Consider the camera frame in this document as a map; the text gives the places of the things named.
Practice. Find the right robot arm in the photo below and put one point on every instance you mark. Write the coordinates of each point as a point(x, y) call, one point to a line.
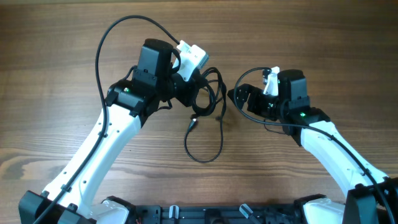
point(371, 195)

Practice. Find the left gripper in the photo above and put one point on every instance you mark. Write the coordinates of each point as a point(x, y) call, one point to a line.
point(194, 83)

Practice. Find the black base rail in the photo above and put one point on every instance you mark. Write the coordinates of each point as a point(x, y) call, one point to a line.
point(250, 214)

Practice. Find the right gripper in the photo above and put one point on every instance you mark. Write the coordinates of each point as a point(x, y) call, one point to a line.
point(254, 102)

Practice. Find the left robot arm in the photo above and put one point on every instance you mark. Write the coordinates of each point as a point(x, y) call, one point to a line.
point(163, 72)

